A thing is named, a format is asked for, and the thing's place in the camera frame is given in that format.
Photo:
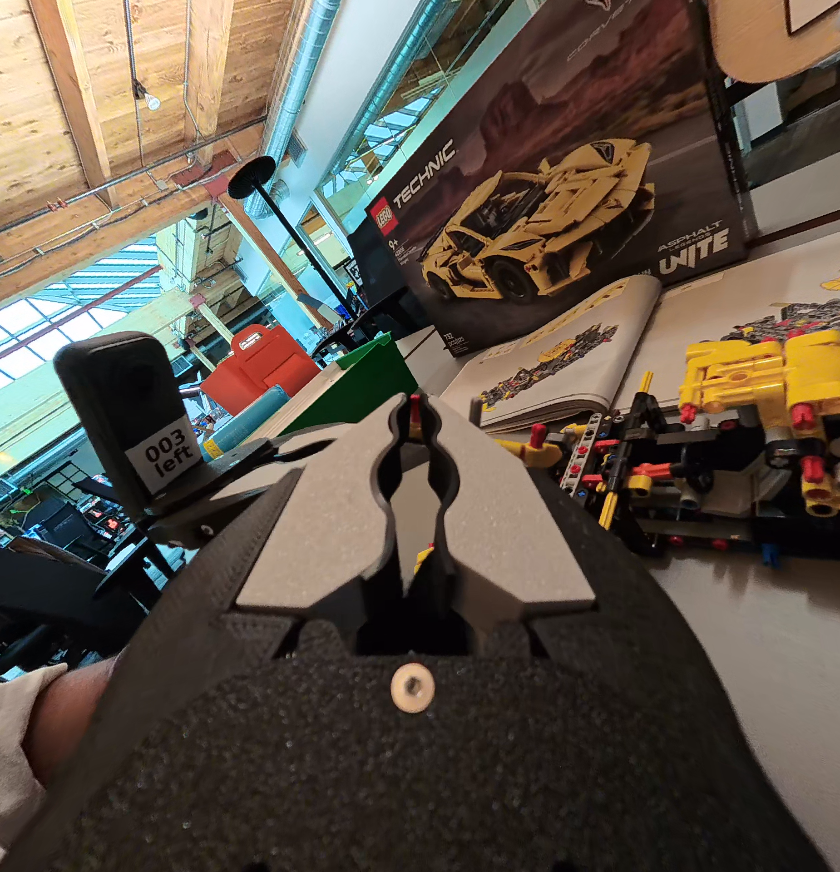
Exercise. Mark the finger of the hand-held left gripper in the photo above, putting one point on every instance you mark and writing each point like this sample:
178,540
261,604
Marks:
318,437
256,487

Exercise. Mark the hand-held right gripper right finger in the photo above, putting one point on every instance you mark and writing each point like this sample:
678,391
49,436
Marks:
522,531

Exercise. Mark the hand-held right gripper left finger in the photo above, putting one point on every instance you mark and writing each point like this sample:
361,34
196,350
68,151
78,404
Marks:
311,531

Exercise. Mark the red lego pin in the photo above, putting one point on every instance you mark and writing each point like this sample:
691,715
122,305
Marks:
414,409

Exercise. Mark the partly built lego car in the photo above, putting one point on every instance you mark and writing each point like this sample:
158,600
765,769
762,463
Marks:
733,381

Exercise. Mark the person's left forearm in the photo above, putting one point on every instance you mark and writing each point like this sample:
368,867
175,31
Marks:
66,715

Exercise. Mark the black lego set box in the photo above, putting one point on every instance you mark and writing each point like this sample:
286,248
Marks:
563,136

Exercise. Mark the stack of white papers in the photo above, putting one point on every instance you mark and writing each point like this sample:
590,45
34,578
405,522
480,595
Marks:
304,402

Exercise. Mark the blue rolled mat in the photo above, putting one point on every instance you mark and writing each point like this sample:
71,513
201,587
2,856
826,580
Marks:
246,422

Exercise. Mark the orange plastic caddy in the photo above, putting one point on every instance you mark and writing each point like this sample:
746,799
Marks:
256,378

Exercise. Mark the green plastic bin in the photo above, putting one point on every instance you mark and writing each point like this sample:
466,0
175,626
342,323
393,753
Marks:
386,381

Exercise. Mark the black pole lamp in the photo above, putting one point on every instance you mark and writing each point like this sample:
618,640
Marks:
253,176

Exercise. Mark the ceiling light bulb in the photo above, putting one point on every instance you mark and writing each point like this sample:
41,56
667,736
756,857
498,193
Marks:
151,102

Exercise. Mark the open instruction booklet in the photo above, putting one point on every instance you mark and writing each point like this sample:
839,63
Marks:
733,306

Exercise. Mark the wooden book stand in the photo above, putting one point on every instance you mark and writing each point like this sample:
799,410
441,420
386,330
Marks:
754,48

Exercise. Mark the printed instruction sheet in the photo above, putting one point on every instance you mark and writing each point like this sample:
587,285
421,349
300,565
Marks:
815,13

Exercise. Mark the silver ventilation duct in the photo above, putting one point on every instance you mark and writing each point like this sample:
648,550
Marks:
290,102

